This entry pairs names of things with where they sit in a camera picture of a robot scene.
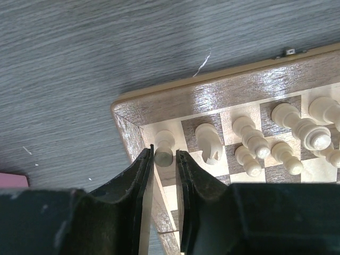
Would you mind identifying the white rook chess piece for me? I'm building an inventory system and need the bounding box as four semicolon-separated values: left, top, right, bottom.
155;130;175;167

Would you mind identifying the white knight chess piece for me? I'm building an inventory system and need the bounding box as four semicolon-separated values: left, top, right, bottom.
195;123;223;165

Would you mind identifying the wooden chess board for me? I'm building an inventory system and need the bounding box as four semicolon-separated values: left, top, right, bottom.
110;44;339;254

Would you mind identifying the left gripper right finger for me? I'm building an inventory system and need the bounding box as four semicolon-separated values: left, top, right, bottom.
176;150;339;254

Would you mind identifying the pink plastic box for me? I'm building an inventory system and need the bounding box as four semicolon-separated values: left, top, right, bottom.
0;173;29;188

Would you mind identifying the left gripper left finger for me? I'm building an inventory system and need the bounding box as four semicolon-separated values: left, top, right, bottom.
1;148;154;254

